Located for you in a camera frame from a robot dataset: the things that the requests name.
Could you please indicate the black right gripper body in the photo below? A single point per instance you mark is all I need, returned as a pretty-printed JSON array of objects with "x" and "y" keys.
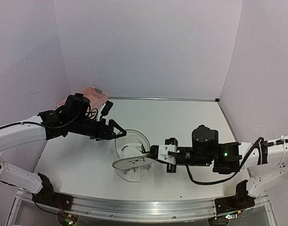
[{"x": 170, "y": 169}]

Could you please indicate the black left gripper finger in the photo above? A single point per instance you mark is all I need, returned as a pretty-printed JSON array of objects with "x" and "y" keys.
[
  {"x": 118, "y": 135},
  {"x": 114, "y": 127}
]

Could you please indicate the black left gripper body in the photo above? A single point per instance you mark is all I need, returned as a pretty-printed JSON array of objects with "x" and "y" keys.
[{"x": 77, "y": 126}]

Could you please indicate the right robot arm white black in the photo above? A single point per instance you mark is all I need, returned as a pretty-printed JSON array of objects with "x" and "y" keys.
[{"x": 226, "y": 159}]

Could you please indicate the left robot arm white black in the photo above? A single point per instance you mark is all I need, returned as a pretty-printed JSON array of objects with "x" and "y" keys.
[{"x": 72, "y": 117}]

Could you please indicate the white bra inside bag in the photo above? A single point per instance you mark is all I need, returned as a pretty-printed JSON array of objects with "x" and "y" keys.
[{"x": 131, "y": 150}]

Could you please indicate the pink plastic basket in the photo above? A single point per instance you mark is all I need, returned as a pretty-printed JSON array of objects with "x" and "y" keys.
[{"x": 97, "y": 98}]

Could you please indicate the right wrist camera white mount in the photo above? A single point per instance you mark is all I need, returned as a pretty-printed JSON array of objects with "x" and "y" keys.
[{"x": 167, "y": 153}]

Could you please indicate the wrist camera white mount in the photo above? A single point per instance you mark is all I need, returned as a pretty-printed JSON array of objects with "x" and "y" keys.
[
  {"x": 167, "y": 153},
  {"x": 104, "y": 110}
]

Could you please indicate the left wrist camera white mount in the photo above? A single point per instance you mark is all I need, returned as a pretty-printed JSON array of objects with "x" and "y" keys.
[{"x": 104, "y": 110}]

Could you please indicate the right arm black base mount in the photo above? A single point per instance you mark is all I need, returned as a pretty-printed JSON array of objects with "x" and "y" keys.
[{"x": 240, "y": 201}]

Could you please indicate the aluminium front rail frame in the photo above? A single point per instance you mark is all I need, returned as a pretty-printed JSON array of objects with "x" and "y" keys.
[{"x": 92, "y": 211}]

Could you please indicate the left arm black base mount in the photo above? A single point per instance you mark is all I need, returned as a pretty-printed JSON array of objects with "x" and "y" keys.
[{"x": 47, "y": 196}]

